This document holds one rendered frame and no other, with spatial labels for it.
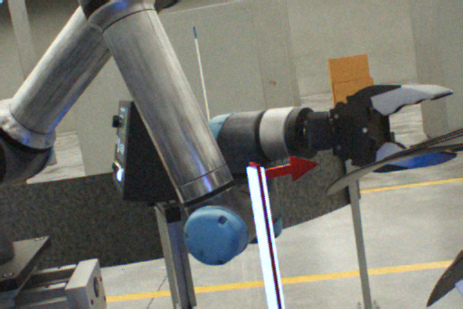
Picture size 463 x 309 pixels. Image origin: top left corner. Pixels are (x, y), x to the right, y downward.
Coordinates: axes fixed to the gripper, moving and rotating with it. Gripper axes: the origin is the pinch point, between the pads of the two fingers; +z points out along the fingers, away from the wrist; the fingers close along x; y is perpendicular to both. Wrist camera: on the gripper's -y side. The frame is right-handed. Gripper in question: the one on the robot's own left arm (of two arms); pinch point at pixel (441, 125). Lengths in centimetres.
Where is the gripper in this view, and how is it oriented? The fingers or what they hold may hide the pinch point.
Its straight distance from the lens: 69.6
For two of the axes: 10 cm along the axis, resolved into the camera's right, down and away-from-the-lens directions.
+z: 7.8, -0.4, -6.2
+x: 0.9, 9.9, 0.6
